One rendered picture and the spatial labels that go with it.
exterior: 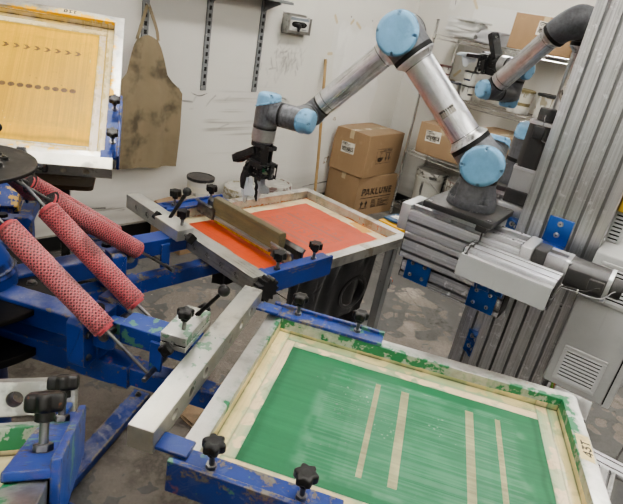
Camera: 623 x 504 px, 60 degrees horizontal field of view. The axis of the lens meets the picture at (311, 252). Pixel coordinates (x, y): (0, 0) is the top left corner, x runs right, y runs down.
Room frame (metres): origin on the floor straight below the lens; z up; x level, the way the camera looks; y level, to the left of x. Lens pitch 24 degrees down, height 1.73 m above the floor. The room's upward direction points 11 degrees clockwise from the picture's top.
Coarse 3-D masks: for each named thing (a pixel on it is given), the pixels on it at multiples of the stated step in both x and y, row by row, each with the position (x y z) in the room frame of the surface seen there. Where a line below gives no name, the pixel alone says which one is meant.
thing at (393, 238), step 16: (288, 192) 2.25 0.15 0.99; (304, 192) 2.31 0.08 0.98; (192, 208) 1.85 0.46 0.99; (336, 208) 2.20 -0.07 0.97; (368, 224) 2.09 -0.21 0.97; (384, 224) 2.07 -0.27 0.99; (384, 240) 1.90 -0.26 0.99; (400, 240) 1.95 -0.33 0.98; (336, 256) 1.67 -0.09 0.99; (352, 256) 1.72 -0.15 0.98; (368, 256) 1.80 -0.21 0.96
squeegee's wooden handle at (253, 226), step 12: (216, 204) 1.81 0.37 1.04; (228, 204) 1.78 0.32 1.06; (228, 216) 1.77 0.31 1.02; (240, 216) 1.73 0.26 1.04; (252, 216) 1.71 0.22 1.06; (240, 228) 1.72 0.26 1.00; (252, 228) 1.68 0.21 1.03; (264, 228) 1.65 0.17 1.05; (276, 228) 1.64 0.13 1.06; (264, 240) 1.64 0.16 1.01; (276, 240) 1.61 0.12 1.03
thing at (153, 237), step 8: (152, 232) 1.47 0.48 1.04; (160, 232) 1.48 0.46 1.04; (144, 240) 1.40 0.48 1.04; (152, 240) 1.41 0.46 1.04; (160, 240) 1.43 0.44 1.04; (168, 240) 1.45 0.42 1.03; (184, 240) 1.49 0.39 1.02; (144, 248) 1.39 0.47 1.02; (152, 248) 1.41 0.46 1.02; (160, 248) 1.43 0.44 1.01; (176, 248) 1.47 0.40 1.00; (184, 248) 1.50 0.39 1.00; (144, 256) 1.39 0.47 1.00
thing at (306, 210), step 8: (280, 208) 2.12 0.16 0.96; (288, 208) 2.14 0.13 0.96; (296, 208) 2.16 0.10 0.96; (304, 208) 2.18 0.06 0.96; (312, 208) 2.20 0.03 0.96; (256, 216) 1.98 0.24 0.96; (264, 216) 2.00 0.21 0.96; (312, 216) 2.10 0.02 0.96; (320, 216) 2.12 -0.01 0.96; (328, 216) 2.14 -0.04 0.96; (192, 224) 1.78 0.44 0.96; (200, 224) 1.80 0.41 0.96; (208, 224) 1.81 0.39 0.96; (216, 224) 1.83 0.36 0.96; (208, 232) 1.74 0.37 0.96; (216, 232) 1.75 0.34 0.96; (224, 232) 1.77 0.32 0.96; (216, 240) 1.69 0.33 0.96; (224, 240) 1.70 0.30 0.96; (232, 240) 1.71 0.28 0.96; (240, 240) 1.73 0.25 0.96
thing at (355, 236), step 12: (336, 228) 2.02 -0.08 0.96; (348, 228) 2.04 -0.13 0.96; (348, 240) 1.92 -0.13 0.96; (360, 240) 1.94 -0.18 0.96; (372, 240) 1.96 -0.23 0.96; (240, 252) 1.63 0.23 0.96; (252, 252) 1.65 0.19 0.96; (264, 252) 1.66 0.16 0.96; (312, 252) 1.74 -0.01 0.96; (324, 252) 1.76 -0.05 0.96; (252, 264) 1.56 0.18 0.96; (264, 264) 1.57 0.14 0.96
